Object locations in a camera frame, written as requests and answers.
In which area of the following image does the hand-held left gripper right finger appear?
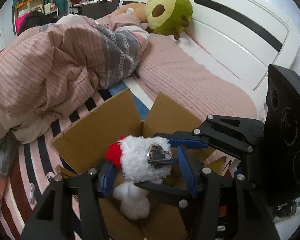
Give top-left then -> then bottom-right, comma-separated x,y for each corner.
177,146 -> 281,240

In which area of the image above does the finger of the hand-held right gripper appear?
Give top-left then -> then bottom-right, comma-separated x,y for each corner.
133,181 -> 203,208
153,114 -> 265,161

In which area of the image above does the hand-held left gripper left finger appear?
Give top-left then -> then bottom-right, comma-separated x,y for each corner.
20,160 -> 119,240

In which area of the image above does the white plush toy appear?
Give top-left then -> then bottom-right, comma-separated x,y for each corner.
105,135 -> 176,220

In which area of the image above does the cardboard box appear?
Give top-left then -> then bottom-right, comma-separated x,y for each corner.
51,88 -> 232,240

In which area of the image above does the pink knit bedspread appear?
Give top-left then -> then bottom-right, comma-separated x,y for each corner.
137,32 -> 257,165

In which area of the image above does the striped fleece blanket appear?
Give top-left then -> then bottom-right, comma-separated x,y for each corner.
0,87 -> 150,240

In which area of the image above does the white bed sheet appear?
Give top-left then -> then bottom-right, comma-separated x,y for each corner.
176,29 -> 255,110

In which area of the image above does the white bed headboard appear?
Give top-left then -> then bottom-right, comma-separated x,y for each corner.
117,0 -> 300,120

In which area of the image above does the striped duvet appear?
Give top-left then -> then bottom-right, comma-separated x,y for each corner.
0,15 -> 150,212

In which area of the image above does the avocado plush pillow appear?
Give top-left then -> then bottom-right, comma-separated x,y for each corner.
144,0 -> 193,40

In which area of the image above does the beige plush toy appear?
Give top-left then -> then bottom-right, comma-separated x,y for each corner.
107,2 -> 148,23

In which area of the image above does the dark desk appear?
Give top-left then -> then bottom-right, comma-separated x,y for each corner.
70,0 -> 120,18

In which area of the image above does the black bag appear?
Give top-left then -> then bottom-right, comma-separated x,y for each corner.
17,11 -> 59,36

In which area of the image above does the pink bag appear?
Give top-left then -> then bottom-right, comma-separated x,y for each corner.
15,15 -> 28,34

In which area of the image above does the white side shelf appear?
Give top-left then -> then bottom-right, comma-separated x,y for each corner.
42,2 -> 59,20

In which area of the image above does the yellow shelf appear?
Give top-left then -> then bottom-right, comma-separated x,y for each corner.
13,0 -> 44,34

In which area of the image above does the white charging cable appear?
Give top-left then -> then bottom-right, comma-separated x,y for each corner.
28,183 -> 37,205

